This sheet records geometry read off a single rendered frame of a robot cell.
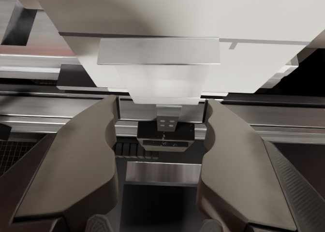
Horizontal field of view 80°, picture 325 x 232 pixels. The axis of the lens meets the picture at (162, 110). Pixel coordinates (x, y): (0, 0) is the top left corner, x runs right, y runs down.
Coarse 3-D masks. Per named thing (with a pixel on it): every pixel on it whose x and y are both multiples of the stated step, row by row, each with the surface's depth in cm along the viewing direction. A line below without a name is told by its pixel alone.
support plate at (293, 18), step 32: (64, 0) 11; (96, 0) 11; (128, 0) 11; (160, 0) 11; (192, 0) 11; (224, 0) 11; (256, 0) 11; (288, 0) 11; (320, 0) 11; (96, 32) 14; (128, 32) 14; (160, 32) 14; (192, 32) 13; (224, 32) 13; (256, 32) 13; (288, 32) 13; (320, 32) 13; (96, 64) 18; (224, 64) 17; (256, 64) 17
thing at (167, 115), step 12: (156, 108) 27; (168, 108) 27; (180, 108) 27; (168, 120) 33; (144, 132) 40; (156, 132) 40; (168, 132) 40; (180, 132) 40; (192, 132) 40; (144, 144) 40; (156, 144) 40; (168, 144) 41; (180, 144) 41
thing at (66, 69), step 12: (60, 72) 23; (72, 72) 23; (84, 72) 23; (60, 84) 23; (72, 84) 23; (84, 84) 23; (72, 96) 25; (84, 96) 25; (96, 96) 25; (120, 96) 25; (204, 96) 25; (216, 96) 25
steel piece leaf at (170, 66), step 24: (120, 48) 14; (144, 48) 14; (168, 48) 14; (192, 48) 14; (216, 48) 13; (120, 72) 19; (144, 72) 18; (168, 72) 18; (192, 72) 18; (144, 96) 24; (168, 96) 24; (192, 96) 23
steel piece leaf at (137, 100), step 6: (138, 102) 26; (144, 102) 26; (150, 102) 26; (156, 102) 26; (162, 102) 26; (168, 102) 26; (174, 102) 26; (180, 102) 25; (186, 102) 25; (192, 102) 25
